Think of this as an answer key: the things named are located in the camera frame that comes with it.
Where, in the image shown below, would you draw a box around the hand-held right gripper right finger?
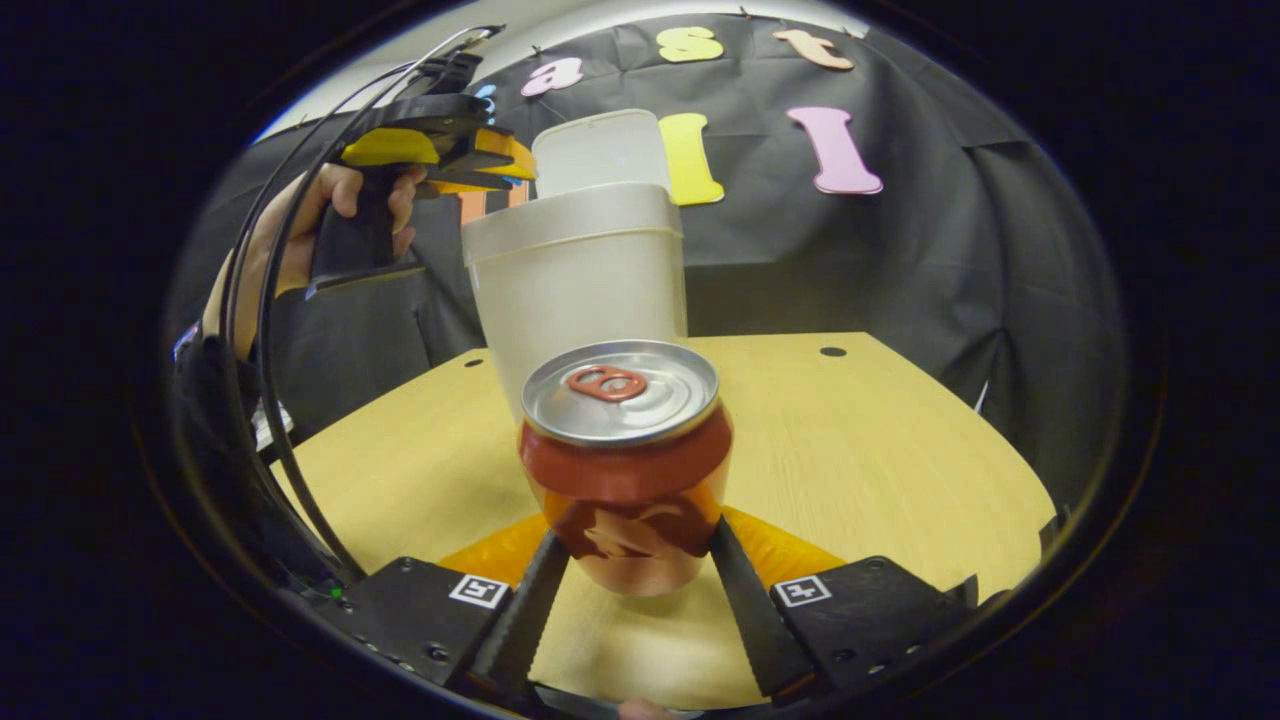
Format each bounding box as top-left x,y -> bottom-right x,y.
708,506 -> 981,701

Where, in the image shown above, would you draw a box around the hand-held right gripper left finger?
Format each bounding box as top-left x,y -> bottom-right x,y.
335,513 -> 572,701

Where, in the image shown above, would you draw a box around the white desktop garbage bin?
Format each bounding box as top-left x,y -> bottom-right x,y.
461,108 -> 691,426

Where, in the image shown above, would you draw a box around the red pop can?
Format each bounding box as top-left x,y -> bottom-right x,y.
517,340 -> 734,598

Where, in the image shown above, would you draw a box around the white paper sheets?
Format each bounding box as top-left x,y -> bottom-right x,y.
252,398 -> 297,453

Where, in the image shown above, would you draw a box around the black backdrop cloth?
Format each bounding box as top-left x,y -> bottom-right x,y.
170,10 -> 1131,521

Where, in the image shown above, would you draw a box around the black cable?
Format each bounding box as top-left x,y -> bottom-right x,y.
255,40 -> 481,583
218,25 -> 506,586

